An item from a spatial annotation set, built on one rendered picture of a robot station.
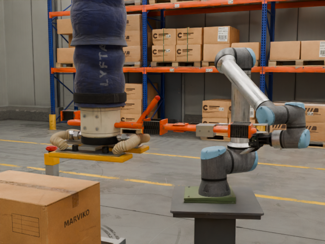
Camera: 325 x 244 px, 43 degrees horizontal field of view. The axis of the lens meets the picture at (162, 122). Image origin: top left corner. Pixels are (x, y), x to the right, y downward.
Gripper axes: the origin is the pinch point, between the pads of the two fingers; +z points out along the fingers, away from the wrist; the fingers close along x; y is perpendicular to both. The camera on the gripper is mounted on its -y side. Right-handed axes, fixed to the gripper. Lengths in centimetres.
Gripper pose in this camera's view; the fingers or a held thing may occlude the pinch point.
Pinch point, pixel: (238, 139)
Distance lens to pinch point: 219.7
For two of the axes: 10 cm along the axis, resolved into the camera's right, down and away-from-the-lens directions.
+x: 0.9, 9.9, 0.5
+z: -8.0, 0.4, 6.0
